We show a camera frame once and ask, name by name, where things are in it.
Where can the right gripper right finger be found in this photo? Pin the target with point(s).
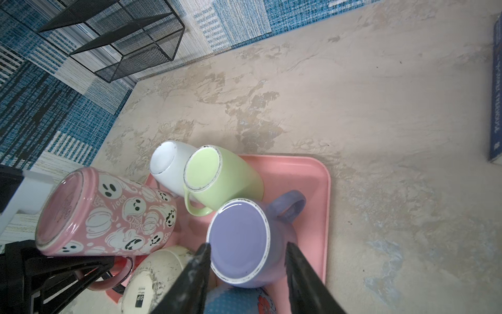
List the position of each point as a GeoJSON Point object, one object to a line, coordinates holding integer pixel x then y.
{"type": "Point", "coordinates": [307, 293]}

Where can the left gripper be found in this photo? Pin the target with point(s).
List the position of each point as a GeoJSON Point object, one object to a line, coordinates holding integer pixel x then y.
{"type": "Point", "coordinates": [31, 283]}

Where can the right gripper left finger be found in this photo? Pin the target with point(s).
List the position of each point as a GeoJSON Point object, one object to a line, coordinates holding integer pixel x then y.
{"type": "Point", "coordinates": [189, 292]}

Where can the pink ghost pattern mug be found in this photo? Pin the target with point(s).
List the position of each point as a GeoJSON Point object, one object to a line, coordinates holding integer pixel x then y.
{"type": "Point", "coordinates": [94, 213]}

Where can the white mug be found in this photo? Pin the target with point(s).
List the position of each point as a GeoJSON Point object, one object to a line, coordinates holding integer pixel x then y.
{"type": "Point", "coordinates": [168, 162]}

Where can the blue mug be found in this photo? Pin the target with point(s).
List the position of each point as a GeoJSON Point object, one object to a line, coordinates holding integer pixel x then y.
{"type": "Point", "coordinates": [229, 299]}

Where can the purple mug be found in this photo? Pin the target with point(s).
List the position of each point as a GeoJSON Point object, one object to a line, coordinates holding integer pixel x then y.
{"type": "Point", "coordinates": [248, 239]}

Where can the light green mug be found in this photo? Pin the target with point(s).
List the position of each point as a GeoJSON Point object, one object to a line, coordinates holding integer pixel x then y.
{"type": "Point", "coordinates": [213, 176]}

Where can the cream ceramic teapot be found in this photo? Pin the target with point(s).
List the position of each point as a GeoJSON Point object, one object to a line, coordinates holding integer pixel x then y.
{"type": "Point", "coordinates": [153, 279]}

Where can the blue treehouse book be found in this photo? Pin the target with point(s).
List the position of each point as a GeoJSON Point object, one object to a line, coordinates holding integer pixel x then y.
{"type": "Point", "coordinates": [495, 124]}

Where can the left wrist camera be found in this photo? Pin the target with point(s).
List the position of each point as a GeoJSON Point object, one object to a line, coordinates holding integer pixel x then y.
{"type": "Point", "coordinates": [22, 191]}

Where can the black wire mesh shelf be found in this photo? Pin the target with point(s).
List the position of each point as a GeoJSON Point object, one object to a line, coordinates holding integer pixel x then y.
{"type": "Point", "coordinates": [144, 33]}

